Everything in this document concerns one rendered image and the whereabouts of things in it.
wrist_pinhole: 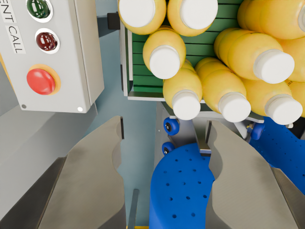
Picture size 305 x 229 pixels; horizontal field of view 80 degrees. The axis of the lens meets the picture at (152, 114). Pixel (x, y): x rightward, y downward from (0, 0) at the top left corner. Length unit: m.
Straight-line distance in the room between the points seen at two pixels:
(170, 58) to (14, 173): 0.77
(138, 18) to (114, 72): 1.21
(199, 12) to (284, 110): 0.18
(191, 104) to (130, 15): 0.14
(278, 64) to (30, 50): 0.31
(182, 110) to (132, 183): 1.86
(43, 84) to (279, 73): 0.30
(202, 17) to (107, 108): 1.39
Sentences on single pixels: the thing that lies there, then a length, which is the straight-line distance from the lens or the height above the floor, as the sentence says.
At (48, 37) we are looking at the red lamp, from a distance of 0.26.
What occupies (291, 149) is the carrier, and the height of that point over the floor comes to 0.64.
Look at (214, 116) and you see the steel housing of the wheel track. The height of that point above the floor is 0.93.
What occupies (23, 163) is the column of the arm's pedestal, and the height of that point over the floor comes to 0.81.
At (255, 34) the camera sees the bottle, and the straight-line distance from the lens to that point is 0.33.
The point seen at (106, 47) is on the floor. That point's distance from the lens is 1.40.
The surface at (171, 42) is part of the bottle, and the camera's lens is 0.27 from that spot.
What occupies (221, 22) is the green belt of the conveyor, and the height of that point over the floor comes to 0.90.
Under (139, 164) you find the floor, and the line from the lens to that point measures 1.89.
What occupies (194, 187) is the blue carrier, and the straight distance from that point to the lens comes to 0.38.
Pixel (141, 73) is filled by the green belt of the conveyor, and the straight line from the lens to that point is 0.45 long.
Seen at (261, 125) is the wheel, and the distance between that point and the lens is 0.48.
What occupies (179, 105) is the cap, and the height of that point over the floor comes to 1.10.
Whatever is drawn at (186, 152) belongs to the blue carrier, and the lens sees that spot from 0.44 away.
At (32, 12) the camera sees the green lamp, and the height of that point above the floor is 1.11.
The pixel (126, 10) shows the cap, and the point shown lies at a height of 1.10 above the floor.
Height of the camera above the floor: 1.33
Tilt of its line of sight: 60 degrees down
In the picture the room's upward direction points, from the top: 174 degrees counter-clockwise
